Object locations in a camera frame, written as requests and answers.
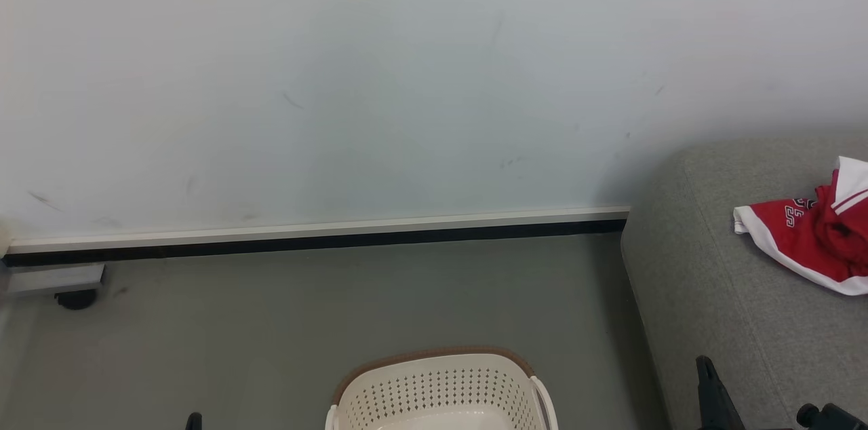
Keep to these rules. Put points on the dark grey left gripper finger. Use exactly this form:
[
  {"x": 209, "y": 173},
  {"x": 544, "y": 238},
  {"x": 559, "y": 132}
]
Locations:
[{"x": 194, "y": 422}]

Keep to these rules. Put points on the white and black baseboard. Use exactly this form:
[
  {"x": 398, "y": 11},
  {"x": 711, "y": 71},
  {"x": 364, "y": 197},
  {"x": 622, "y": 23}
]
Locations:
[{"x": 339, "y": 232}]

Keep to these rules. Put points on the grey fabric sofa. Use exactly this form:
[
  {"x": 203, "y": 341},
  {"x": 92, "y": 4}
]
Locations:
[{"x": 719, "y": 294}]

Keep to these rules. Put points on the red white-trimmed garment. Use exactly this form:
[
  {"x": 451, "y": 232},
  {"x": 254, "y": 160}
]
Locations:
[{"x": 814, "y": 240}]

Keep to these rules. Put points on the beige perforated laundry basket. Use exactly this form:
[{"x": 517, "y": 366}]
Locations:
[{"x": 441, "y": 393}]

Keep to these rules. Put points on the black caster wheel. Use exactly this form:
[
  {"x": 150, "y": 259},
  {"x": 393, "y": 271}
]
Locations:
[{"x": 76, "y": 299}]

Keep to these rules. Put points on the grey furniture base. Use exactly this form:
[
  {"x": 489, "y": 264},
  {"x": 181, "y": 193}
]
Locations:
[{"x": 51, "y": 279}]

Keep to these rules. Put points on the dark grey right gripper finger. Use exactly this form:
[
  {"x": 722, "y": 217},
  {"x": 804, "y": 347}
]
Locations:
[{"x": 715, "y": 403}]

